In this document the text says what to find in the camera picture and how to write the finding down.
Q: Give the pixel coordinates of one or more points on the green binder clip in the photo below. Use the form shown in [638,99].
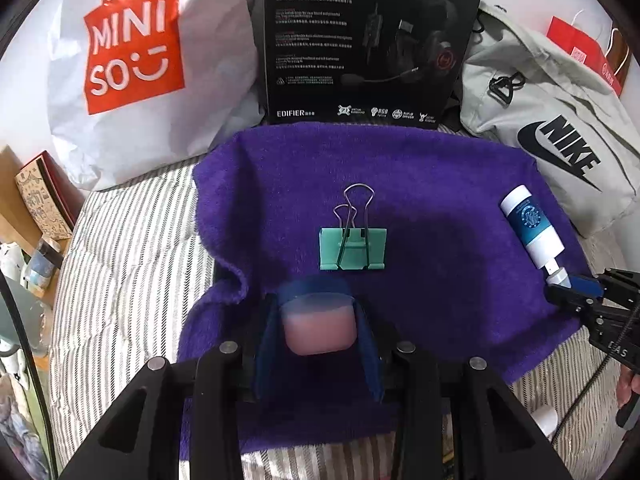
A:
[352,250]

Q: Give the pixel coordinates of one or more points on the red paper bag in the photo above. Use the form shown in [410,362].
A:
[580,45]

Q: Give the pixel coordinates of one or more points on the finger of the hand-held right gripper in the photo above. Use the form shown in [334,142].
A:
[570,299]
[586,286]

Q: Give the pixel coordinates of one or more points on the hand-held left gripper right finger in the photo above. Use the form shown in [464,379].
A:
[371,360]

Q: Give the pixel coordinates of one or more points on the roll of decorative tape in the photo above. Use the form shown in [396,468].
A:
[42,260]

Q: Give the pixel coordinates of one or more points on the white and orange shopping bag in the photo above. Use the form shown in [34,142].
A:
[200,85]

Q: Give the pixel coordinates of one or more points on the black headset box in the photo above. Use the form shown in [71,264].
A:
[320,35]

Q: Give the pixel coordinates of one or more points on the light grey fabric bag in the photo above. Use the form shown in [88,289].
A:
[550,105]

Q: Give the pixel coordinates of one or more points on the small white object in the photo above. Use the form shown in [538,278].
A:
[545,417]

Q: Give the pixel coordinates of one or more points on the striped bedsheet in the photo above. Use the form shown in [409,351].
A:
[125,260]

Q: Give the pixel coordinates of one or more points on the purple towel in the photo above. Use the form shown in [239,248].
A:
[440,200]

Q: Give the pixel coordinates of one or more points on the white and blue bottle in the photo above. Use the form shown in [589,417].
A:
[530,220]

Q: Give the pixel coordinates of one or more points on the person's right hand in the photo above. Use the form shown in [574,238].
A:
[629,385]

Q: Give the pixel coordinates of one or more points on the wooden board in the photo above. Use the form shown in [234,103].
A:
[15,230]

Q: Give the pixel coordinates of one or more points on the patterned cardboard box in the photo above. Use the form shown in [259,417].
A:
[45,195]

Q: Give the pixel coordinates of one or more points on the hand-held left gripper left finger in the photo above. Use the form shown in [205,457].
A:
[266,355]

